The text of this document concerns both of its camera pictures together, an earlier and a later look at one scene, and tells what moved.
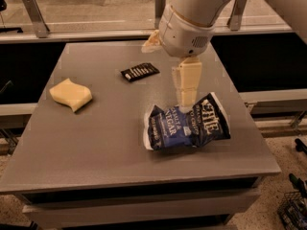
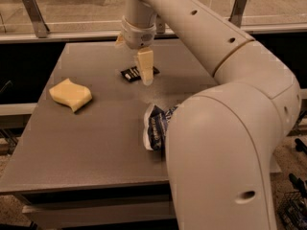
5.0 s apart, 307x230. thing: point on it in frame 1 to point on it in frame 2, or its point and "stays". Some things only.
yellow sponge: (71, 94) stays
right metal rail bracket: (236, 18) stays
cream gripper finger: (186, 78) to (146, 60)
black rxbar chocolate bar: (140, 71) stays
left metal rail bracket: (35, 15) stays
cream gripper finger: (153, 43) to (120, 40)
